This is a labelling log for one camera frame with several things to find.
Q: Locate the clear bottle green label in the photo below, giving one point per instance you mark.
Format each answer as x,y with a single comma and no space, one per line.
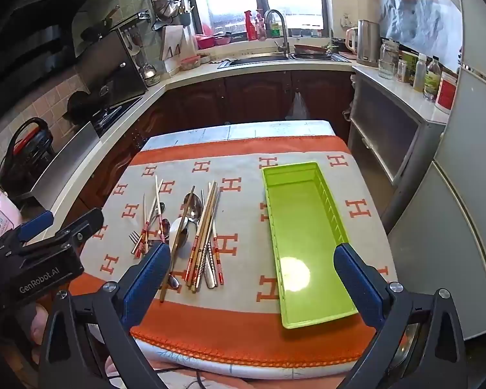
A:
432,79

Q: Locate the green plastic utensil tray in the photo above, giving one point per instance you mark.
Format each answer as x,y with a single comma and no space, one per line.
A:
303,231

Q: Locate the white kitchen countertop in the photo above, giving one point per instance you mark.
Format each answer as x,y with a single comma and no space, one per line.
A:
186,75

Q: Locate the hanging white plastic bag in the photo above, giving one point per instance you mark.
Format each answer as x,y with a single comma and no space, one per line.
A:
297,109

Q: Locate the green dish soap bottle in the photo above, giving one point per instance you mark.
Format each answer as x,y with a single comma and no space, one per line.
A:
274,30

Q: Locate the steel fork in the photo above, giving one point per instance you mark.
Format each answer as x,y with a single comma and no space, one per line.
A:
134,236

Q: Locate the light chopstick red end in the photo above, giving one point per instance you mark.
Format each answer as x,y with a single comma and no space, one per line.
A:
149,216

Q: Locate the grey refrigerator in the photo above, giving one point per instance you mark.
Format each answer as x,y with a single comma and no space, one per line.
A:
469,170

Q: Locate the steel faucet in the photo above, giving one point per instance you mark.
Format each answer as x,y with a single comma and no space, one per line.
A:
285,36

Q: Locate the small steel teapot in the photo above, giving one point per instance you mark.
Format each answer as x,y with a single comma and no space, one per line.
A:
150,73

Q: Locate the pile of chopsticks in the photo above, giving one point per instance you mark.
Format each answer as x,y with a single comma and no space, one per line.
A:
204,231

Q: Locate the red spray bottle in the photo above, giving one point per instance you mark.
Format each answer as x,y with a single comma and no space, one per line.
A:
251,28

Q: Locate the grey steel side cabinet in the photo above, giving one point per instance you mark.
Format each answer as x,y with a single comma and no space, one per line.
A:
384,129

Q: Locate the pink dish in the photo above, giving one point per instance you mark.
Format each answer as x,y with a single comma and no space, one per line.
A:
190,62

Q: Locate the white jar red label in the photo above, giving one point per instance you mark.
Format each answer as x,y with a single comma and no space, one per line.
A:
447,91

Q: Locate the pink plastic basin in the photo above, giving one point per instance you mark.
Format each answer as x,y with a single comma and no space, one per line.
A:
208,40

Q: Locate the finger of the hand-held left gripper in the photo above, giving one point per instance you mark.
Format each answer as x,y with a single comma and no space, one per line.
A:
81,227
34,223

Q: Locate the orange patterned tablecloth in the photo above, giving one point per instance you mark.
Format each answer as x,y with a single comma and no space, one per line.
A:
247,219

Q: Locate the white cutting board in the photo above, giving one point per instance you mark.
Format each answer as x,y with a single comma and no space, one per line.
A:
172,46

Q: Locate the pale plastic bottle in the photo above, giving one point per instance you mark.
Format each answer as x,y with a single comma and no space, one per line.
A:
420,72

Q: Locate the steel electric kettle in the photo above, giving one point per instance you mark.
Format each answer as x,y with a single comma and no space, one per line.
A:
367,44

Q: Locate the glass jar with lid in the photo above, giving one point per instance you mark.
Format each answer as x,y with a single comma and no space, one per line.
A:
388,54

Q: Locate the dark food jar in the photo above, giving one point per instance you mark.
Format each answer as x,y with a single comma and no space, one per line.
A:
407,67

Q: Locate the medium steel spoon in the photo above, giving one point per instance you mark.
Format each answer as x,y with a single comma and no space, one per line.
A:
187,200

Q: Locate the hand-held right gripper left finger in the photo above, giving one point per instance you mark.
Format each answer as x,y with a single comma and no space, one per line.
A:
150,275

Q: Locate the person's left hand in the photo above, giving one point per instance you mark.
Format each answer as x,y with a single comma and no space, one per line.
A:
38,326

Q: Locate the steel sink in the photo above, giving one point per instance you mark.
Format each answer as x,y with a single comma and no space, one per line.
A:
259,60

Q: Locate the red pan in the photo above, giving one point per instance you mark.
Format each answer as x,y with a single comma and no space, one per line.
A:
312,48

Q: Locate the black gas stove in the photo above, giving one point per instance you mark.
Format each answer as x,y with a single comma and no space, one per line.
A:
105,113

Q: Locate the black range hood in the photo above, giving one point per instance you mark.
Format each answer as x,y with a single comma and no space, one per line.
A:
32,20

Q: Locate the white ceramic spoon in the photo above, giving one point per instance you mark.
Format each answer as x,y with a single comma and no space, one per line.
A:
177,225

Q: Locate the white electric kettle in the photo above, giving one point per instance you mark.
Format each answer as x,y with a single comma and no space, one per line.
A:
350,40

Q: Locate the small steel spoon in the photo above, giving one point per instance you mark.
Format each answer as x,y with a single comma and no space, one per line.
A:
165,225

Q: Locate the pink bottle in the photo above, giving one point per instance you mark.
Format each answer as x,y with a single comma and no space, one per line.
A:
260,28

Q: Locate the large steel spoon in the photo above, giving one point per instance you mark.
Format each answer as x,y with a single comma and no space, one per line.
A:
195,212

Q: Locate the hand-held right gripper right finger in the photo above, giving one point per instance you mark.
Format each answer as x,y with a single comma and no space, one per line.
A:
356,279

